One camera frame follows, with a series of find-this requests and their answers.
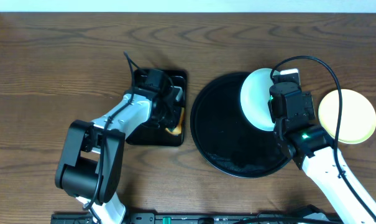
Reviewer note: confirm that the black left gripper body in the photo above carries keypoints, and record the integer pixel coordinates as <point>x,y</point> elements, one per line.
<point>168,115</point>

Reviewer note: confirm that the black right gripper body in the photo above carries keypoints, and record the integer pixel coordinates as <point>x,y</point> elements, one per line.
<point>309,105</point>

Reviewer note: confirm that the orange green sponge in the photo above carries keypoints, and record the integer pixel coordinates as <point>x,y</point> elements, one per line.
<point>179,128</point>

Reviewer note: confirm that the light green plate with stain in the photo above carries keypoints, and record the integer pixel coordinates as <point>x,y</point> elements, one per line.
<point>254,99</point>

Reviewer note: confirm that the yellow plate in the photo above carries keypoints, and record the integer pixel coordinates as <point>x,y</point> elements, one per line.
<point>358,121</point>

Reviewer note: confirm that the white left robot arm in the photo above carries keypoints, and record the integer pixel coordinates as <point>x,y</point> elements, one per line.
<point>90,165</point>

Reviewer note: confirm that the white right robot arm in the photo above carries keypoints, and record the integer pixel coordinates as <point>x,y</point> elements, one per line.
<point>315,152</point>

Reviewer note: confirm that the rectangular black tray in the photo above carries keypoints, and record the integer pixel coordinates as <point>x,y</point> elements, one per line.
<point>159,137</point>

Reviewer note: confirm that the round black tray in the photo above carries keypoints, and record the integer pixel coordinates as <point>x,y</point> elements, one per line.
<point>225,138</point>

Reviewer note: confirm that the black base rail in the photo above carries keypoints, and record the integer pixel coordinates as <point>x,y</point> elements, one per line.
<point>151,217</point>

